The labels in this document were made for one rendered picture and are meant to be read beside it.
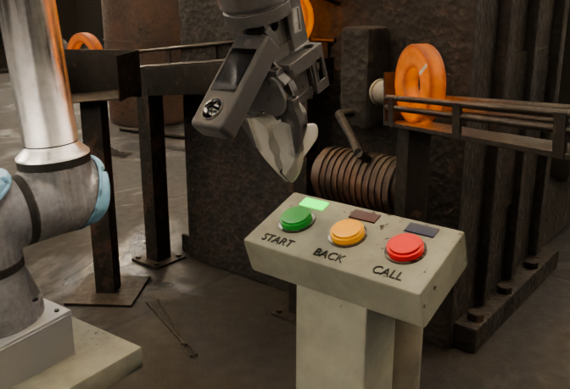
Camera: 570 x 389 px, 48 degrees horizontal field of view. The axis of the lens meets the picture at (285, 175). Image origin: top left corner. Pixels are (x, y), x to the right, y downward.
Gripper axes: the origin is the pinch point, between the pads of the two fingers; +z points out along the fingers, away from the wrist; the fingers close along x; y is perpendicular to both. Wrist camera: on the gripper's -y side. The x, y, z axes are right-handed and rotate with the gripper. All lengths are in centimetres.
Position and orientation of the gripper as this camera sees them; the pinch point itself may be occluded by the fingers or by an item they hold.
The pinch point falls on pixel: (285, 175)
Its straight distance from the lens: 75.2
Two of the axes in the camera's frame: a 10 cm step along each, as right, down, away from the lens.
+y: 5.9, -5.3, 6.1
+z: 2.1, 8.3, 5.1
